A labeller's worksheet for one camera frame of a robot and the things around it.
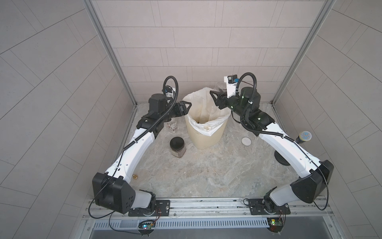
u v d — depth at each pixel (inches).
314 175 15.5
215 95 24.4
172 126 36.8
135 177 31.1
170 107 19.8
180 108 25.1
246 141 36.8
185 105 26.6
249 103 19.0
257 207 27.9
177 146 33.2
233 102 23.0
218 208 28.5
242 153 35.9
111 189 14.9
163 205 28.3
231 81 21.7
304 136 27.0
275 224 26.8
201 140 33.8
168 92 25.1
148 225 25.2
